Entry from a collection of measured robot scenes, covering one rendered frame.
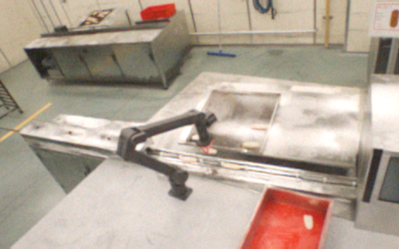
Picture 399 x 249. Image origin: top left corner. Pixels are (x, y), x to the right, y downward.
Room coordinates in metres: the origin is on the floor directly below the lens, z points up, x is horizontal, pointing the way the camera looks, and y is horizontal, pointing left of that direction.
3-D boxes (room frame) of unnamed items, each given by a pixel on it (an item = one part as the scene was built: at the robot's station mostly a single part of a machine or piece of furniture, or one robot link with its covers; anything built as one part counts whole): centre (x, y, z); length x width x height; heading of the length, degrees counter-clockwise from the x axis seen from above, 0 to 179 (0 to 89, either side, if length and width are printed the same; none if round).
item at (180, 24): (4.99, 0.68, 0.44); 0.70 x 0.55 x 0.87; 61
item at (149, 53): (5.11, 1.75, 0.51); 3.00 x 1.26 x 1.03; 61
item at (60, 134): (1.72, 1.07, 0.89); 1.25 x 0.18 x 0.09; 61
